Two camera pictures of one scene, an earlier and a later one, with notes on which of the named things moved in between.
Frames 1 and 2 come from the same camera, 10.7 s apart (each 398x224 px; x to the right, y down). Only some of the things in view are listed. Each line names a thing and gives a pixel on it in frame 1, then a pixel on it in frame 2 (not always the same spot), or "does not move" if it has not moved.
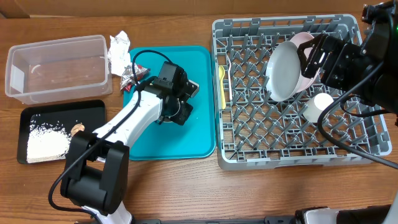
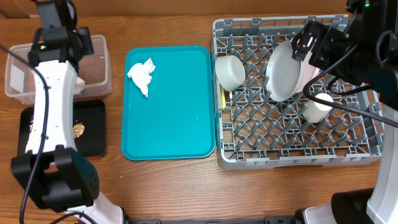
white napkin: x=118 y=53 → x=140 y=73
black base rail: x=269 y=220 does not move
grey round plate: x=283 y=73 does not move
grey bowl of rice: x=168 y=120 → x=230 y=72
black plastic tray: x=65 y=114 does not move
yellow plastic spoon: x=221 y=75 does not move
